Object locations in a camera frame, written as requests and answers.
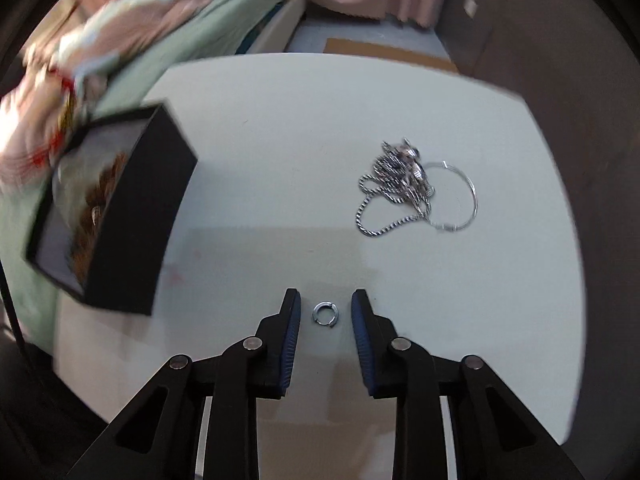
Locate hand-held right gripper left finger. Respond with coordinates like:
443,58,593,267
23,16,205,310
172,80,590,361
65,287,303,480

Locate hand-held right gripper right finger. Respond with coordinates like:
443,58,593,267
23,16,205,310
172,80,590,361
350,287,586,480

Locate small silver ring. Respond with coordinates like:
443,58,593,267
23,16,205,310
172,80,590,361
311,302,338,326

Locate black square gift box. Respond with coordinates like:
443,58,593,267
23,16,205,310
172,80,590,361
25,102,199,317

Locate brown wooden bead bracelet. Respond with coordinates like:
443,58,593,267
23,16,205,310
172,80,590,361
69,152,128,281

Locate silver hoop earring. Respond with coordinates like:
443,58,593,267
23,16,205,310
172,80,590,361
422,160,480,233

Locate flat brown cardboard sheet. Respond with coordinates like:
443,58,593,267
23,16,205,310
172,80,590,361
322,37,461,75

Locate pink flower print blanket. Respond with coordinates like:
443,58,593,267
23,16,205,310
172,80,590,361
0,0,216,188

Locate silver chain necklace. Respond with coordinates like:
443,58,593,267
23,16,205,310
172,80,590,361
356,137,436,237

